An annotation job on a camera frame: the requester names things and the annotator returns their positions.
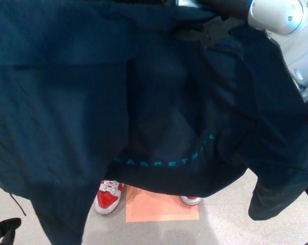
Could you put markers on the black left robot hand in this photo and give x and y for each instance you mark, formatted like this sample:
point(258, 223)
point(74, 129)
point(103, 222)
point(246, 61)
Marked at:
point(2, 229)

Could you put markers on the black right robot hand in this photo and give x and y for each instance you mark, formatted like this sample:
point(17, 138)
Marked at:
point(220, 25)

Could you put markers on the dark teal coat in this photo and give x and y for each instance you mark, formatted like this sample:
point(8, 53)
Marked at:
point(92, 102)

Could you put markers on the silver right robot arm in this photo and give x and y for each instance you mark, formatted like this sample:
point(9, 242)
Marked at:
point(291, 30)

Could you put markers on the red and white sneaker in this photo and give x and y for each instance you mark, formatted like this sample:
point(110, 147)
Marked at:
point(108, 200)
point(191, 199)

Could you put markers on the orange floor tape marker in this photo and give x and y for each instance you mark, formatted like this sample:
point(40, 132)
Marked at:
point(156, 208)

